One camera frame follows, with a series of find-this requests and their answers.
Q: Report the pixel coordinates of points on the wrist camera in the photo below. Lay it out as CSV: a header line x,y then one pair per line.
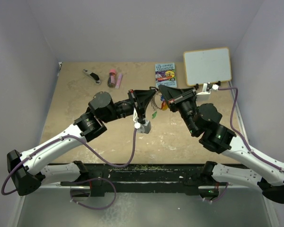
x,y
207,88
143,128

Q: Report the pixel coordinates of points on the small whiteboard on stand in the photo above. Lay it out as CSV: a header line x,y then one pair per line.
x,y
207,65

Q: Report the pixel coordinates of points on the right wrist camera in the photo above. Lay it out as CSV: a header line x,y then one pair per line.
x,y
207,88

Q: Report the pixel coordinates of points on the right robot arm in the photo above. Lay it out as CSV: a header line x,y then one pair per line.
x,y
261,172

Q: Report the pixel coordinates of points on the right aluminium rail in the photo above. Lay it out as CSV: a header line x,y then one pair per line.
x,y
240,121

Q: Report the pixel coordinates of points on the black base frame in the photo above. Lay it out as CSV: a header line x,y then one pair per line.
x,y
146,178

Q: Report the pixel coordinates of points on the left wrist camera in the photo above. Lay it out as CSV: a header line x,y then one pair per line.
x,y
143,128

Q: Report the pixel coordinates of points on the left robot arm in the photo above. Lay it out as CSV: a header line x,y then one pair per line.
x,y
29,169

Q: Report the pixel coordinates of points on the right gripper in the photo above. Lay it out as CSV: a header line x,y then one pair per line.
x,y
175,95

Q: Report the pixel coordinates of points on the green key tag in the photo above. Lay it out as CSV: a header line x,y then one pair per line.
x,y
154,114

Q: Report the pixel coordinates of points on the yellow key tag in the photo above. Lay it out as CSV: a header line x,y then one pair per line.
x,y
165,107

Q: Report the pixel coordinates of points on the pink tube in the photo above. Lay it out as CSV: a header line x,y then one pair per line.
x,y
118,81

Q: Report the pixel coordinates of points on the treehouse paperback book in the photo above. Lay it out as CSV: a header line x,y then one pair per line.
x,y
165,74

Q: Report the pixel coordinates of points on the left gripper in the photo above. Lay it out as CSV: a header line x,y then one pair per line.
x,y
139,99

